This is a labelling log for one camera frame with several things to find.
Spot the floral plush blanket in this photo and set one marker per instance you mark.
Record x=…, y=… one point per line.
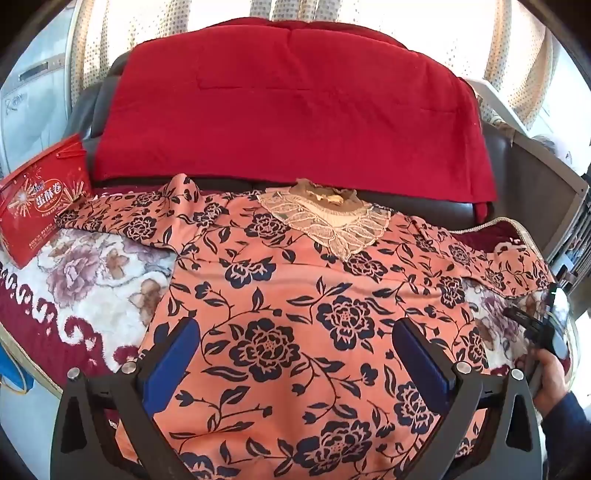
x=92, y=277

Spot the person's right hand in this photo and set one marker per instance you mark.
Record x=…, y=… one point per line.
x=556, y=383

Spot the spotted white curtain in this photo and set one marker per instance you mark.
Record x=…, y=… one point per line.
x=517, y=55

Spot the dark grey sofa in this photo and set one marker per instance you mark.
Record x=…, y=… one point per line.
x=501, y=157

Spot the grey side cabinet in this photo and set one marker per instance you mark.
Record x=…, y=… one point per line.
x=545, y=198

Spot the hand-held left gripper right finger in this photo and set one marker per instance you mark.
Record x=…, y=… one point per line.
x=419, y=362

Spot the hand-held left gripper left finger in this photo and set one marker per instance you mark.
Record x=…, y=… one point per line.
x=171, y=362

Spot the red gift box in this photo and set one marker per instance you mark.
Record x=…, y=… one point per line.
x=39, y=203

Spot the orange floral blouse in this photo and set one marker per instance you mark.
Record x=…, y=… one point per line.
x=295, y=295

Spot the red blanket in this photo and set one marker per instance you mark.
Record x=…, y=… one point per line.
x=295, y=115

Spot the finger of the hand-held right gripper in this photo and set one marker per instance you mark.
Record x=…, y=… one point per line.
x=519, y=318

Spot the white appliance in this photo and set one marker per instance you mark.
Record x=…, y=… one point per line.
x=37, y=101

